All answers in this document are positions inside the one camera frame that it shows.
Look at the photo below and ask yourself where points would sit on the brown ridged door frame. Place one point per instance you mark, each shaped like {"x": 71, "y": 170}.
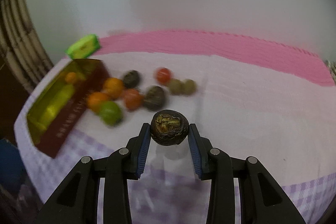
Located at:
{"x": 21, "y": 48}

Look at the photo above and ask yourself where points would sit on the red tomato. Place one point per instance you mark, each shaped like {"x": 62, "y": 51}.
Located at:
{"x": 163, "y": 76}
{"x": 132, "y": 99}

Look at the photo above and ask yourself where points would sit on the pink purple checkered tablecloth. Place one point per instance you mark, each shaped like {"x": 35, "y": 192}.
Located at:
{"x": 254, "y": 98}

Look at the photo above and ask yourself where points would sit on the brown kiwi fruit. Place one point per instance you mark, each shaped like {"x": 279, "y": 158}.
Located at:
{"x": 189, "y": 87}
{"x": 175, "y": 87}

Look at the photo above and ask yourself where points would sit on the blue object at floor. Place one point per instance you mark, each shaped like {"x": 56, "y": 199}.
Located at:
{"x": 12, "y": 169}

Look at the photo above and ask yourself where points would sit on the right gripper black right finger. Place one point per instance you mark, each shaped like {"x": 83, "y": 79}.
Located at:
{"x": 262, "y": 199}

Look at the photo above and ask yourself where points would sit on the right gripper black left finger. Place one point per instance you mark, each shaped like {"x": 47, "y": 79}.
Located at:
{"x": 75, "y": 200}

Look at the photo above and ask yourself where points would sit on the orange mandarin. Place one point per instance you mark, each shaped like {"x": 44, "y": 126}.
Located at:
{"x": 113, "y": 87}
{"x": 95, "y": 100}

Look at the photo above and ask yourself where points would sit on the dark passion fruit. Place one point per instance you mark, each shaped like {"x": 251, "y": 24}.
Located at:
{"x": 131, "y": 79}
{"x": 155, "y": 98}
{"x": 169, "y": 127}

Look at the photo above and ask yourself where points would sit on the gold metal tin tray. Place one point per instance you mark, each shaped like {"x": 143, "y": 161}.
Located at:
{"x": 60, "y": 105}

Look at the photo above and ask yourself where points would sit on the small orange in tray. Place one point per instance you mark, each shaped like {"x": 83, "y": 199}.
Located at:
{"x": 71, "y": 78}

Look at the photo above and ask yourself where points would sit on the green lime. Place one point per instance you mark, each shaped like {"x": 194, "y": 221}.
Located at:
{"x": 110, "y": 113}

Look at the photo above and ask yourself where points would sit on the green tissue box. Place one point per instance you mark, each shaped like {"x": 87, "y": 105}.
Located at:
{"x": 84, "y": 47}

